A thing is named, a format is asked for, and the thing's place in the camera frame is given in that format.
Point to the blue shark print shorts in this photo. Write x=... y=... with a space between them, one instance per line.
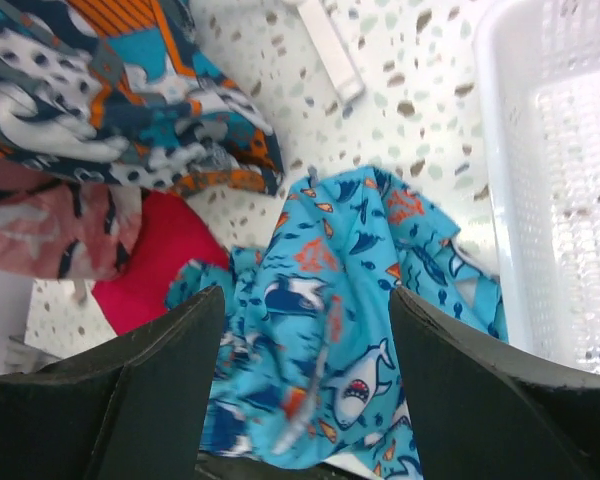
x=307 y=366

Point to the navy orange pirate print shorts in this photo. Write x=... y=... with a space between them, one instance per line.
x=119 y=92

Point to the white plastic basket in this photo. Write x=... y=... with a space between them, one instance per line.
x=538 y=79

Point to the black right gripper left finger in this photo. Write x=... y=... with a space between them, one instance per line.
x=131 y=408

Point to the red folded cloth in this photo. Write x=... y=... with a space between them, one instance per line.
x=171 y=235

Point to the pink shark print shorts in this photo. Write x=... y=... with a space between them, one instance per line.
x=52 y=228

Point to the white clothes rack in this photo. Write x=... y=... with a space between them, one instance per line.
x=340 y=68

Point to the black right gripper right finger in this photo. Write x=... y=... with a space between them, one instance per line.
x=482 y=409

